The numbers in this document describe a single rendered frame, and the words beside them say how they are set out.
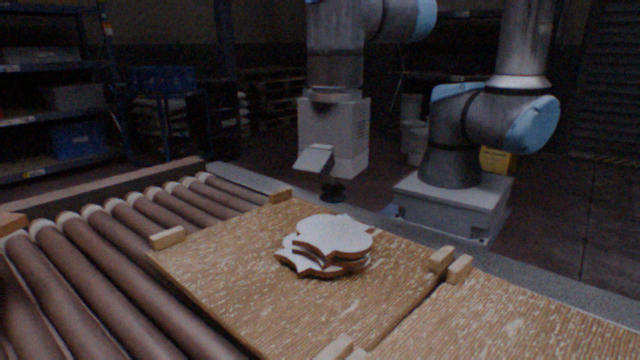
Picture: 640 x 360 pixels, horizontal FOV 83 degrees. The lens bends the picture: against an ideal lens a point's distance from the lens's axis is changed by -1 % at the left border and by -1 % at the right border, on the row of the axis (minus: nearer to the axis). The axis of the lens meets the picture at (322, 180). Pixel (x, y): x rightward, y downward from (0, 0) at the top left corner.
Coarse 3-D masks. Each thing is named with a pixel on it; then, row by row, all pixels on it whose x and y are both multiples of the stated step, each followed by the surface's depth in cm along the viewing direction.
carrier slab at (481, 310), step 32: (448, 288) 54; (480, 288) 54; (512, 288) 54; (416, 320) 48; (448, 320) 48; (480, 320) 48; (512, 320) 48; (544, 320) 48; (576, 320) 48; (384, 352) 43; (416, 352) 43; (448, 352) 43; (480, 352) 43; (512, 352) 43; (544, 352) 43; (576, 352) 43; (608, 352) 43
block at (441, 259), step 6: (444, 246) 60; (450, 246) 60; (438, 252) 58; (444, 252) 58; (450, 252) 59; (432, 258) 57; (438, 258) 57; (444, 258) 57; (450, 258) 59; (432, 264) 57; (438, 264) 56; (444, 264) 58; (432, 270) 57; (438, 270) 57
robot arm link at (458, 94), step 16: (432, 96) 83; (448, 96) 79; (464, 96) 77; (432, 112) 84; (448, 112) 79; (464, 112) 76; (432, 128) 84; (448, 128) 81; (464, 128) 77; (448, 144) 82; (464, 144) 81
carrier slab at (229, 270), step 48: (192, 240) 67; (240, 240) 67; (384, 240) 67; (192, 288) 54; (240, 288) 54; (288, 288) 54; (336, 288) 54; (384, 288) 54; (432, 288) 56; (240, 336) 46; (288, 336) 45; (336, 336) 45; (384, 336) 47
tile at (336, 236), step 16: (304, 224) 61; (320, 224) 61; (336, 224) 61; (352, 224) 61; (304, 240) 56; (320, 240) 56; (336, 240) 56; (352, 240) 56; (368, 240) 56; (352, 256) 53
